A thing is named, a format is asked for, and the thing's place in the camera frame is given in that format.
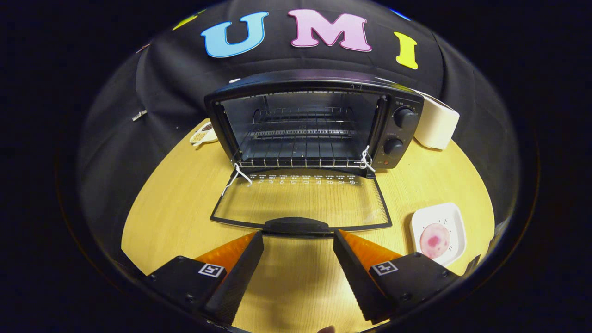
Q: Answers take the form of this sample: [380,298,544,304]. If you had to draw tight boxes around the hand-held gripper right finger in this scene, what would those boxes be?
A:
[333,229,463,324]

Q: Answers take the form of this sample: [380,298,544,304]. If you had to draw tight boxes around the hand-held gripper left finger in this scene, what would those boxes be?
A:
[143,230,265,327]

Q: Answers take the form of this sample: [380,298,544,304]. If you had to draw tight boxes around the pink round meat slice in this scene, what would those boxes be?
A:
[419,223,451,259]

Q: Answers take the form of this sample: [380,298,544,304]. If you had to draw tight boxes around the white square plate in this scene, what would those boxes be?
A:
[410,202,468,267]

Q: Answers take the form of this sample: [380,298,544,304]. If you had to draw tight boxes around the black toaster oven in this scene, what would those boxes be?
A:
[203,69,425,239]

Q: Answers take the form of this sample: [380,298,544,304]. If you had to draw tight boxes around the cream white toaster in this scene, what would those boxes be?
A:
[413,92,461,151]

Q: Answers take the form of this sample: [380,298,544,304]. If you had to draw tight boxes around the small white seed dish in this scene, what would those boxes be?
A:
[190,121,219,146]

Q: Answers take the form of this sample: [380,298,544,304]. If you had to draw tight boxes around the black backdrop cloth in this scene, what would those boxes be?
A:
[76,0,521,259]

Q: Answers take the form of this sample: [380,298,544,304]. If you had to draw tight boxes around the oven wire rack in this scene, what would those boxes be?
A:
[237,106,371,169]

